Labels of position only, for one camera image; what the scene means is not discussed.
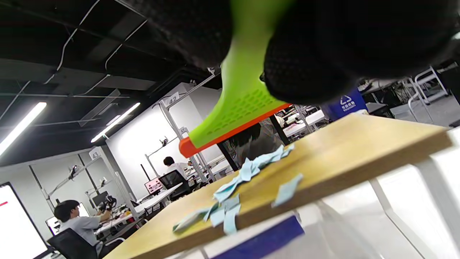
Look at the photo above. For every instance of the person's right hand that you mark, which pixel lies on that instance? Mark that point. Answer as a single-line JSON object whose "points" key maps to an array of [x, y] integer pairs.
{"points": [[359, 36]]}

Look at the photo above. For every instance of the wooden tabletop organizer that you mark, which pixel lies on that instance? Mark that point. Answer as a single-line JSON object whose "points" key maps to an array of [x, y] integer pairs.
{"points": [[323, 162]]}

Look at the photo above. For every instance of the green orange scraper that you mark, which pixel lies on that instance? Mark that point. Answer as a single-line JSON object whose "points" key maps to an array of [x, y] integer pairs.
{"points": [[240, 104]]}

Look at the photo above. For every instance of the pile of blue paper scraps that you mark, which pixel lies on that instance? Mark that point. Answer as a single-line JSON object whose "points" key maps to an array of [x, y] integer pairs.
{"points": [[248, 169]]}

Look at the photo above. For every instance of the blue recycling bin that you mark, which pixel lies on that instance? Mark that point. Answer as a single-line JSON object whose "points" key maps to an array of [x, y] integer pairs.
{"points": [[346, 106]]}

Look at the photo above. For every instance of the black office chair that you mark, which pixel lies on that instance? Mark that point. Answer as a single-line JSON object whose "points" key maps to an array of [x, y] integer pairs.
{"points": [[70, 244], [176, 183]]}

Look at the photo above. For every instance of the ceiling light strip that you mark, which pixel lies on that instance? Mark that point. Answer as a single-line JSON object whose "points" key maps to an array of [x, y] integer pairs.
{"points": [[21, 127], [115, 122]]}

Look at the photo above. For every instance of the white display screen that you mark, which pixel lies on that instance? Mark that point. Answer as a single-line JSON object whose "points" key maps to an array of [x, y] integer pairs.
{"points": [[16, 226]]}

